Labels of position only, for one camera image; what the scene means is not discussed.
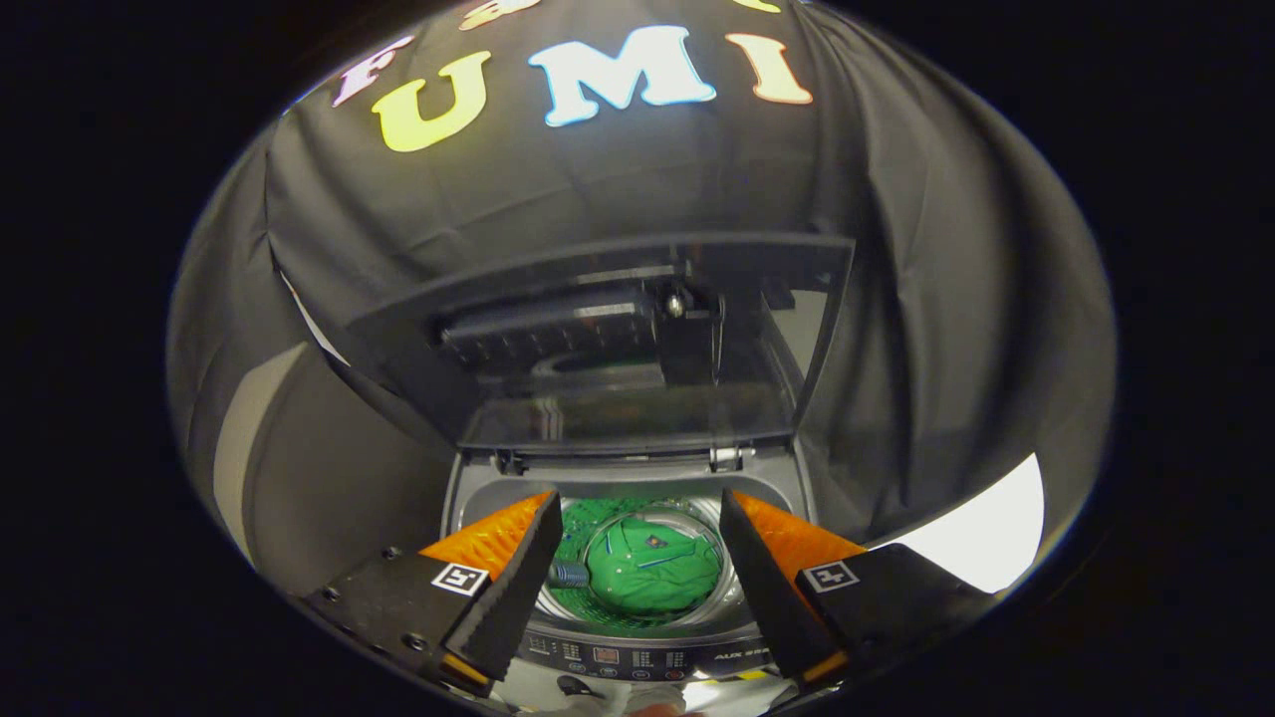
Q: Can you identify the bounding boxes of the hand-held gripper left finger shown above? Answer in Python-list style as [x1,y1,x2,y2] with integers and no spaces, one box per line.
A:
[304,488,564,696]

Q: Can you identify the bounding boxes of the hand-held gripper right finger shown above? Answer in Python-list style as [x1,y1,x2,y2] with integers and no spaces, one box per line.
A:
[719,488,997,688]

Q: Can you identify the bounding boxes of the green polo shirt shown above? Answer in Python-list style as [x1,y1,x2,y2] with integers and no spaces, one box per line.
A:
[553,498,723,628]

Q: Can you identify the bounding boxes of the dark washing machine lid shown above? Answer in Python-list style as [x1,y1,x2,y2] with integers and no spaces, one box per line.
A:
[344,234,858,459]

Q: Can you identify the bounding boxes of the grey cabinet with dark top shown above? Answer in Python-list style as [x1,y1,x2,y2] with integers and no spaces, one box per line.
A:
[211,342,459,598]

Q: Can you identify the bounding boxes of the white board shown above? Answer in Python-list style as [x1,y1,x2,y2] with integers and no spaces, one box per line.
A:
[877,453,1045,596]

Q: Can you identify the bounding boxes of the black backdrop cloth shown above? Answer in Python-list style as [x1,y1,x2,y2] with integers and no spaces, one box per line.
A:
[167,0,1117,559]

